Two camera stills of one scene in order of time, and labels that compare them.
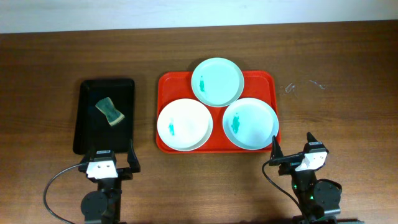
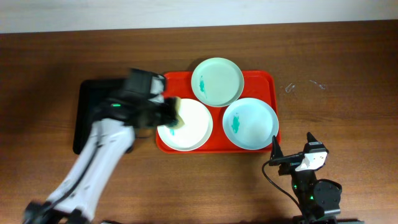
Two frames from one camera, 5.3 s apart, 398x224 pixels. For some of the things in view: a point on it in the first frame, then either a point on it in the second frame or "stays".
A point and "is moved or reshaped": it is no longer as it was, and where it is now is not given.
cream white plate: (185, 124) stays
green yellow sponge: (106, 106) is moved or reshaped
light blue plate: (250, 124) stays
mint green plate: (217, 82) stays
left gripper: (125, 174) -> (168, 103)
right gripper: (277, 152) stays
